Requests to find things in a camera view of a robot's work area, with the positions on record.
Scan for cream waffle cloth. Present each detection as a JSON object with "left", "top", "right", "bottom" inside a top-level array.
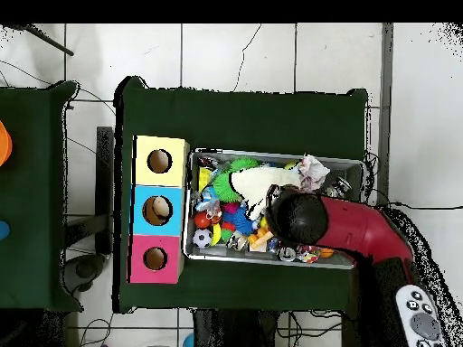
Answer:
[{"left": 229, "top": 165, "right": 303, "bottom": 221}]

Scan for long orange toy brick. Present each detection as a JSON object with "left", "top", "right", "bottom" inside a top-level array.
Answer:
[{"left": 247, "top": 226, "right": 275, "bottom": 251}]

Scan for wooden box three holes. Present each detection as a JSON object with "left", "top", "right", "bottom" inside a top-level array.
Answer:
[{"left": 127, "top": 135, "right": 191, "bottom": 285}]

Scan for shallow mesh bin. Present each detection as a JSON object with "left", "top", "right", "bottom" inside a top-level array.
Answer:
[{"left": 182, "top": 147, "right": 366, "bottom": 270}]

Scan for green spiky ball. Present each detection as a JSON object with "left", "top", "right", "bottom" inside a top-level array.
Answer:
[
  {"left": 229, "top": 156, "right": 261, "bottom": 173},
  {"left": 212, "top": 171, "right": 242, "bottom": 203}
]

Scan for blue spiky ball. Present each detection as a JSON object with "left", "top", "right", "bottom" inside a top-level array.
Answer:
[{"left": 222, "top": 205, "right": 259, "bottom": 236}]

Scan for yellow cheese wedge toy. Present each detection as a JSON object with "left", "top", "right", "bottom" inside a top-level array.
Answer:
[{"left": 197, "top": 166, "right": 213, "bottom": 193}]

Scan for small soccer ball toy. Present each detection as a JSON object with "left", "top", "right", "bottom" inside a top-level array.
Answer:
[{"left": 192, "top": 228, "right": 213, "bottom": 249}]

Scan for crumpled printed white wrapper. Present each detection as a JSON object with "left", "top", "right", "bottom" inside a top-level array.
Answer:
[{"left": 298, "top": 154, "right": 331, "bottom": 192}]

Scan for black upright panel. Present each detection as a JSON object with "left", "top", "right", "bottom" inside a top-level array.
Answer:
[{"left": 95, "top": 126, "right": 115, "bottom": 254}]

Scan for green cloth side table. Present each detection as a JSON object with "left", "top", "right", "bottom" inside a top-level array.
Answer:
[{"left": 0, "top": 80, "right": 82, "bottom": 312}]

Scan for orange round object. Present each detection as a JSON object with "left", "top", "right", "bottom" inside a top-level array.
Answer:
[{"left": 0, "top": 120, "right": 14, "bottom": 167}]

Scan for thin dark rod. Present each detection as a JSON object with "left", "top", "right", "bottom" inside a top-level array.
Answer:
[{"left": 14, "top": 23, "right": 75, "bottom": 57}]

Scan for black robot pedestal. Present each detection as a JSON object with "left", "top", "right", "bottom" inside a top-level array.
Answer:
[{"left": 193, "top": 308, "right": 290, "bottom": 347}]

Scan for black cable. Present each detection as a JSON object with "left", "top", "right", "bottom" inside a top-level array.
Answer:
[{"left": 375, "top": 201, "right": 463, "bottom": 211}]

